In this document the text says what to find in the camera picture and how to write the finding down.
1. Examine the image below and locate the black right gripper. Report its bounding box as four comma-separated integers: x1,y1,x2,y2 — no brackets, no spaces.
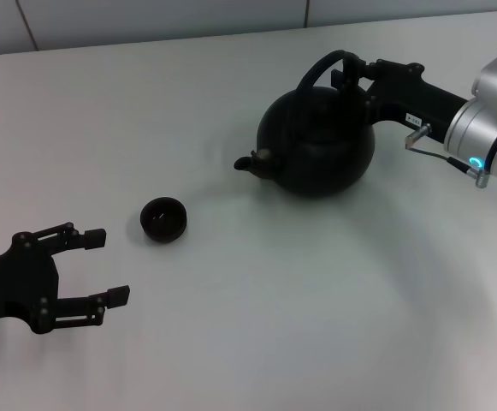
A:
331,58,470,142

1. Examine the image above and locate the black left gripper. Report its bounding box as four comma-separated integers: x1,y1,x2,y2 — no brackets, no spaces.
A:
0,222,131,335

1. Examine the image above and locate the small black teacup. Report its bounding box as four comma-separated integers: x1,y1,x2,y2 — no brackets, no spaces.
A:
139,196,189,244

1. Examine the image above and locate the black round teapot with handle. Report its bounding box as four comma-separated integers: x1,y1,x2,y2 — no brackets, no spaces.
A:
234,50,376,199

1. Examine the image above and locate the right gripper cable with metal plug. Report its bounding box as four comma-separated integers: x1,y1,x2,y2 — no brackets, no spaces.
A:
404,122,488,188

